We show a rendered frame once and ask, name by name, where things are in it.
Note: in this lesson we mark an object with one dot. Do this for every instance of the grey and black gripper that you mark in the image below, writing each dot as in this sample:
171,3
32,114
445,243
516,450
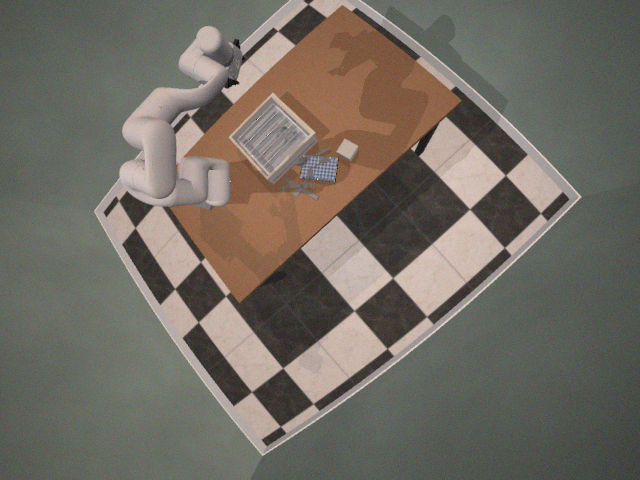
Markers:
234,68

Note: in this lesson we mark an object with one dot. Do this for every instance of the blue and white checked towel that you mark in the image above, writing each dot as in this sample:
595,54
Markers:
325,172

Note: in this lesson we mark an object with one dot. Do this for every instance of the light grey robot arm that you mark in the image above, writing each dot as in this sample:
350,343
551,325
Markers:
156,175

